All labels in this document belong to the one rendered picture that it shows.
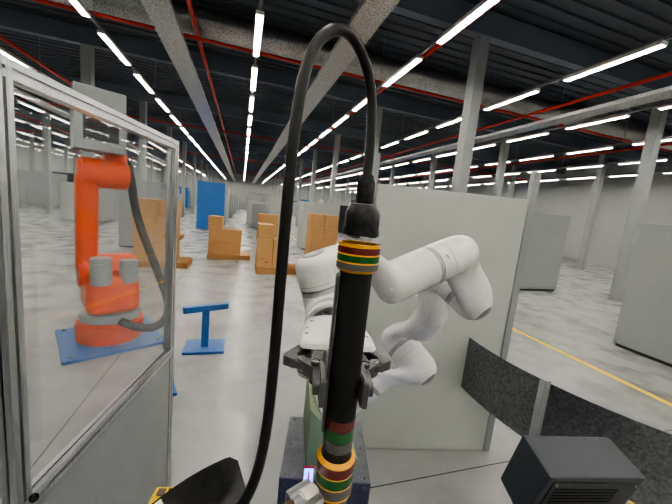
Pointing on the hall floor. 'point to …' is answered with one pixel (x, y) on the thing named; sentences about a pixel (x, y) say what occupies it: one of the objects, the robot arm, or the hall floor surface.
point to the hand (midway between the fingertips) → (342, 384)
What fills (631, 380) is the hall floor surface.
